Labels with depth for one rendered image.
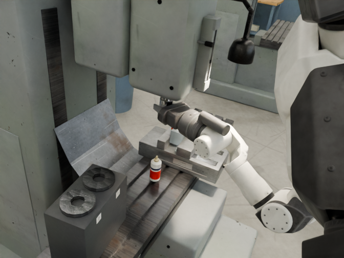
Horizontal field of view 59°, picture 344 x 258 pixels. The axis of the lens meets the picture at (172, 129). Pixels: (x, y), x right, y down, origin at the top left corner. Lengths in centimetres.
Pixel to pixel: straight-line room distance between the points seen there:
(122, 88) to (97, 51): 237
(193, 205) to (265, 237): 122
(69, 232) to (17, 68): 53
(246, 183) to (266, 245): 150
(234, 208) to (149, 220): 151
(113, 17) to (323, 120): 64
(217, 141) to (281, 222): 26
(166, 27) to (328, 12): 51
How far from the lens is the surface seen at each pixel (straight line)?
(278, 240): 240
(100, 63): 96
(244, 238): 134
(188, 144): 120
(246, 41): 87
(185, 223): 116
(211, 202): 125
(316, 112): 42
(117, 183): 89
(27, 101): 110
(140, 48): 89
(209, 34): 87
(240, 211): 248
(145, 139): 127
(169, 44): 84
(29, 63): 104
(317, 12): 39
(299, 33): 49
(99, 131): 133
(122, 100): 338
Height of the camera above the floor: 172
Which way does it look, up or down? 32 degrees down
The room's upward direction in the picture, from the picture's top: 7 degrees clockwise
